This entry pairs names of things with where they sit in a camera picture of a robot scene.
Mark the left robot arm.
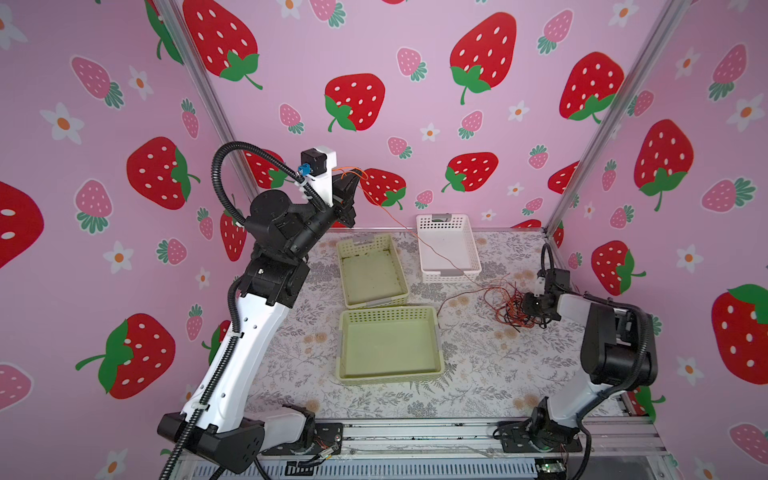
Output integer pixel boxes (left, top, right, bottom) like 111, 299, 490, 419
157, 141, 359, 479

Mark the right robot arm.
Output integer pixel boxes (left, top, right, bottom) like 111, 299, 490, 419
522, 244, 658, 450

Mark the small green basket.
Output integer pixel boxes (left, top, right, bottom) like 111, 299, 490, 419
337, 234, 410, 309

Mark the white plastic basket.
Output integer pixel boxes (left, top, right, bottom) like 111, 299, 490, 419
416, 214, 482, 283

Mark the large green basket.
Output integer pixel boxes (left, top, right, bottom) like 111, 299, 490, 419
336, 305, 445, 385

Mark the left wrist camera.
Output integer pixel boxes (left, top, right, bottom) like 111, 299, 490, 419
298, 146, 338, 206

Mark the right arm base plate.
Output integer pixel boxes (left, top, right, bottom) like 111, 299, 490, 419
492, 421, 583, 454

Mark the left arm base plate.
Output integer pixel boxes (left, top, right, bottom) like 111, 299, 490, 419
260, 422, 344, 457

